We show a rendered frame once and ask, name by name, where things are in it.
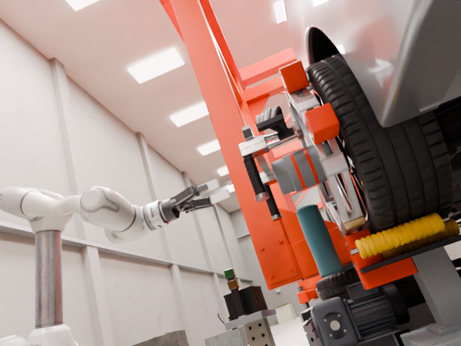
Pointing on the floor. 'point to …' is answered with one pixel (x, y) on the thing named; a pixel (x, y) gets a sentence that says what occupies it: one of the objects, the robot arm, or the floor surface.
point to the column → (259, 333)
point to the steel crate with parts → (167, 340)
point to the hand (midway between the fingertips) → (220, 189)
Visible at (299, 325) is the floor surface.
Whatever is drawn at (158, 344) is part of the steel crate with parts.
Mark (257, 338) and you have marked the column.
